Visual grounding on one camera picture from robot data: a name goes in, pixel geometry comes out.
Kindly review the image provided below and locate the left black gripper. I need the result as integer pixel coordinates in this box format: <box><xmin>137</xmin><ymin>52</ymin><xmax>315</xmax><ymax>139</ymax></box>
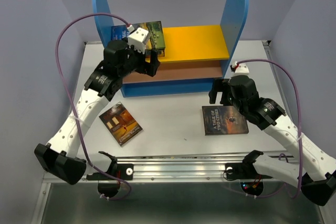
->
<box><xmin>119</xmin><ymin>37</ymin><xmax>160</xmax><ymax>78</ymax></box>

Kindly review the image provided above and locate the Three Days to See book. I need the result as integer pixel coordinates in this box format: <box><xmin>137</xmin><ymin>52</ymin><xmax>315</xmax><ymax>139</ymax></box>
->
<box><xmin>145</xmin><ymin>49</ymin><xmax>165</xmax><ymax>58</ymax></box>

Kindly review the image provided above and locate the Animal Farm book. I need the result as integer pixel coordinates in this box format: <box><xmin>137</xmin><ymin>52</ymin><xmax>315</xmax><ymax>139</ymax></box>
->
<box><xmin>111</xmin><ymin>21</ymin><xmax>165</xmax><ymax>51</ymax></box>

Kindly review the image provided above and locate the Tale of Two Cities book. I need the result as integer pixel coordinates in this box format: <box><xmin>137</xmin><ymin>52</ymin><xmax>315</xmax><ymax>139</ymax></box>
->
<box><xmin>202</xmin><ymin>105</ymin><xmax>249</xmax><ymax>136</ymax></box>

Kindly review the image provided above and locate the Edward Tulane book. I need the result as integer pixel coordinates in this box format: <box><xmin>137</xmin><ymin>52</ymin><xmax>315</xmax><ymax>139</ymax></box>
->
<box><xmin>99</xmin><ymin>102</ymin><xmax>143</xmax><ymax>147</ymax></box>

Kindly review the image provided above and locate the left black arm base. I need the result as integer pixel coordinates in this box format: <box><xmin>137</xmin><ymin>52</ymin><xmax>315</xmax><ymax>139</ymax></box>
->
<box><xmin>86</xmin><ymin>163</ymin><xmax>134</xmax><ymax>201</ymax></box>

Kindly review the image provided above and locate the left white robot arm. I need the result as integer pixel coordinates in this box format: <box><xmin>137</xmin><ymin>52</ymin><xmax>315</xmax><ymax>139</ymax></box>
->
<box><xmin>34</xmin><ymin>40</ymin><xmax>160</xmax><ymax>185</ymax></box>

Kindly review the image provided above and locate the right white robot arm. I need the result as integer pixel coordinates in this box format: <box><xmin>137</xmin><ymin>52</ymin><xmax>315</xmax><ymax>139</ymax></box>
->
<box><xmin>209</xmin><ymin>75</ymin><xmax>335</xmax><ymax>206</ymax></box>

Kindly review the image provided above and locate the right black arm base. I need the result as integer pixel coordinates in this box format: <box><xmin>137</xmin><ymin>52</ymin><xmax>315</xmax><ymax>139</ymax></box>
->
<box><xmin>223</xmin><ymin>162</ymin><xmax>272</xmax><ymax>198</ymax></box>

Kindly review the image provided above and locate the blue yellow wooden bookshelf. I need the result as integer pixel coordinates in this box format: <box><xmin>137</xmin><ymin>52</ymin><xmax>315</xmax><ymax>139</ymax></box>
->
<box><xmin>91</xmin><ymin>0</ymin><xmax>249</xmax><ymax>99</ymax></box>

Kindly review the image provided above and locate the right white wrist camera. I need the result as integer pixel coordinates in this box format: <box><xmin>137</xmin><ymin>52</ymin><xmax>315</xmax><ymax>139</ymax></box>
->
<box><xmin>230</xmin><ymin>61</ymin><xmax>249</xmax><ymax>76</ymax></box>

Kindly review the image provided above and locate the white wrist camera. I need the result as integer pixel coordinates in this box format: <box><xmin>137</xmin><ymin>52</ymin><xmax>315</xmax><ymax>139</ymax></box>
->
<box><xmin>127</xmin><ymin>25</ymin><xmax>150</xmax><ymax>54</ymax></box>
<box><xmin>230</xmin><ymin>61</ymin><xmax>249</xmax><ymax>76</ymax></box>

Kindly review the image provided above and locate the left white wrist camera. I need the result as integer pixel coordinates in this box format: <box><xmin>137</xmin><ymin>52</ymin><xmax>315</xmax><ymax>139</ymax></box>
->
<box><xmin>127</xmin><ymin>25</ymin><xmax>150</xmax><ymax>54</ymax></box>

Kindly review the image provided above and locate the aluminium mounting rail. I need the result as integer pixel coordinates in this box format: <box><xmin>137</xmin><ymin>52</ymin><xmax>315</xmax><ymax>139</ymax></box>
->
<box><xmin>43</xmin><ymin>150</ymin><xmax>320</xmax><ymax>183</ymax></box>

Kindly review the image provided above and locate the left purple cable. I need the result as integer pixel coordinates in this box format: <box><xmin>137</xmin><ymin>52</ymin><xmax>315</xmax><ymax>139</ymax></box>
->
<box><xmin>54</xmin><ymin>13</ymin><xmax>132</xmax><ymax>201</ymax></box>

